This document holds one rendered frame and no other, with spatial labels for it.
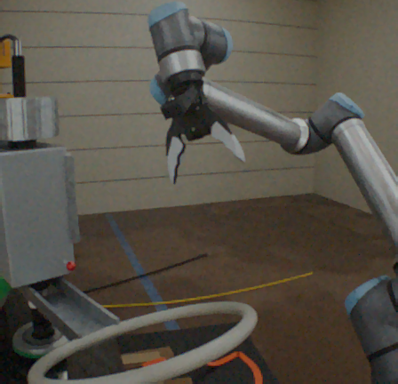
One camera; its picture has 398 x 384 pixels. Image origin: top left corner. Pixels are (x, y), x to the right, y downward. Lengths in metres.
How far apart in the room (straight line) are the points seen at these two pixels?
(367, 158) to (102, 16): 5.58
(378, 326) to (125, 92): 5.67
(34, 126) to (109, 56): 5.19
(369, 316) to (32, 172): 1.02
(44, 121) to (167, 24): 0.55
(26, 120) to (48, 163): 0.15
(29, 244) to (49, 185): 0.19
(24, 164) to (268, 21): 6.39
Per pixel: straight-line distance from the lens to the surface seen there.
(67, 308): 1.31
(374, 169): 1.22
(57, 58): 6.33
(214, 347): 0.72
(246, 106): 1.15
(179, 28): 0.87
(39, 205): 1.32
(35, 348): 1.51
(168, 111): 0.74
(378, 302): 1.14
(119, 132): 6.40
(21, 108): 1.24
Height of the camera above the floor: 1.73
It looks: 12 degrees down
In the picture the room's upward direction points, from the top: straight up
